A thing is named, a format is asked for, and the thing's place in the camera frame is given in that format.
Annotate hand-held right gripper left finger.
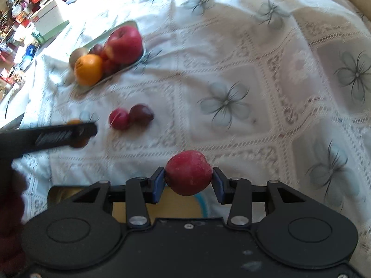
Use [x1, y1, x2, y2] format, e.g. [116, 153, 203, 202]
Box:
[71, 167, 166, 228]

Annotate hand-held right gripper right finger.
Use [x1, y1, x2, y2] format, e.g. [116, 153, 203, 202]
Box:
[211, 167, 308, 228]

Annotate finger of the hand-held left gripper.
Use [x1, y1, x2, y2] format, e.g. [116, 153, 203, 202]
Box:
[26, 122, 98, 140]

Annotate small orange yellow fruit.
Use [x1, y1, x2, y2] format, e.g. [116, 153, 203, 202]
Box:
[66, 118, 91, 149]

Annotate yellow tray with dark rim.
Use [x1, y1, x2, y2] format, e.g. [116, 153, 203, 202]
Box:
[47, 185, 210, 226]

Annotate round red fruit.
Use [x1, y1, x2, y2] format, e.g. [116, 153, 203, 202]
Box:
[165, 150, 213, 196]

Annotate person's left forearm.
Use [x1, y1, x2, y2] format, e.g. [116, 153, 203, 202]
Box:
[0, 156, 29, 278]

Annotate red fruit with white thread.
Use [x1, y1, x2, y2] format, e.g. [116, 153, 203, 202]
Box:
[109, 108, 131, 130]

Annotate dark purple plum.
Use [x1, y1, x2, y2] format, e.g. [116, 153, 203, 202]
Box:
[129, 104, 155, 127]

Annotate large orange with stem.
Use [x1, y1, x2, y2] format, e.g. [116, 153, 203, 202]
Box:
[74, 54, 104, 87]

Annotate brown kiwi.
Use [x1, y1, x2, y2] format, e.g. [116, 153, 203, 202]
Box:
[69, 47, 89, 69]

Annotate pale green plate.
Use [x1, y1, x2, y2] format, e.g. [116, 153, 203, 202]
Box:
[73, 20, 146, 94]

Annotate large red apple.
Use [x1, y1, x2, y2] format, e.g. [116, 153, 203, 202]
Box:
[104, 25, 143, 65]

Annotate white storage box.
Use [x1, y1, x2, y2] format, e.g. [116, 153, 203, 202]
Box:
[32, 0, 70, 39]

